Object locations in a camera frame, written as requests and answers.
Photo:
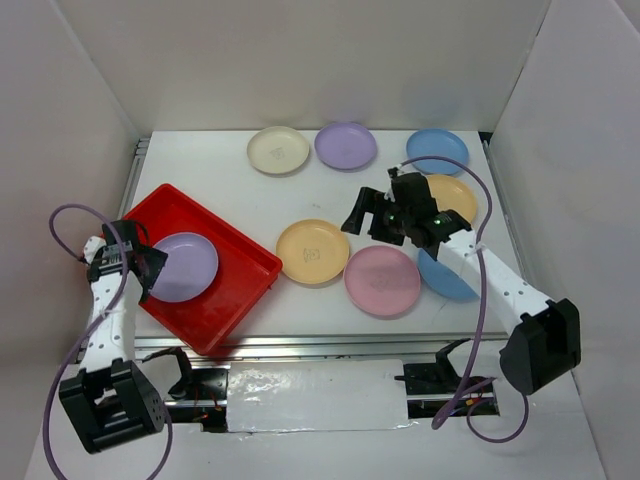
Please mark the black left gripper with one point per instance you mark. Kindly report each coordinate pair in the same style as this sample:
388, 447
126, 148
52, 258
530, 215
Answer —
155, 261

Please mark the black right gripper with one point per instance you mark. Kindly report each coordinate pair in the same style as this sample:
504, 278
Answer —
370, 200

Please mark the purple plate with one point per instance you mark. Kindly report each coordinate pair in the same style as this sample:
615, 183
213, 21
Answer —
191, 266
345, 146

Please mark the orange plate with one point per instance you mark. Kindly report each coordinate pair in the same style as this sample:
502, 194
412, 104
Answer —
312, 251
453, 194

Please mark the pink plate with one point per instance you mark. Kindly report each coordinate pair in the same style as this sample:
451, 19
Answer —
382, 281

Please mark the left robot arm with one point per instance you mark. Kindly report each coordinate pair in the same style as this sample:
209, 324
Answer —
110, 401

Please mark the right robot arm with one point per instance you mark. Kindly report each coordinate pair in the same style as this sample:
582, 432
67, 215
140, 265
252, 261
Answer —
544, 338

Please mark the red plastic bin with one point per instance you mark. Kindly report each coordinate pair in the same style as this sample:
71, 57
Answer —
246, 270

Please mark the blue plate at back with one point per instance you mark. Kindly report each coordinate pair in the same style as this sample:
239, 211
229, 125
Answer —
441, 143

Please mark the blue plate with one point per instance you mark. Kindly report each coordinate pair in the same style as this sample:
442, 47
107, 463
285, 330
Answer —
441, 143
442, 280

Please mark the cream plate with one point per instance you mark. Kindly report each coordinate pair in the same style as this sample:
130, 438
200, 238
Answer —
277, 150

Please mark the blue plate in front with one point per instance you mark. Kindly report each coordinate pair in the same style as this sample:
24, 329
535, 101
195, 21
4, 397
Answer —
442, 280

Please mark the white foil-edged panel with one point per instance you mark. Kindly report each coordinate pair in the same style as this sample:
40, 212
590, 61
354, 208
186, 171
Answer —
337, 395

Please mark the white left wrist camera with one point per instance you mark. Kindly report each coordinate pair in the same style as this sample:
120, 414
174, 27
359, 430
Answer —
91, 248

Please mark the aluminium front rail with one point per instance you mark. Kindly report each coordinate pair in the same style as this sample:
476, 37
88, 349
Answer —
271, 348

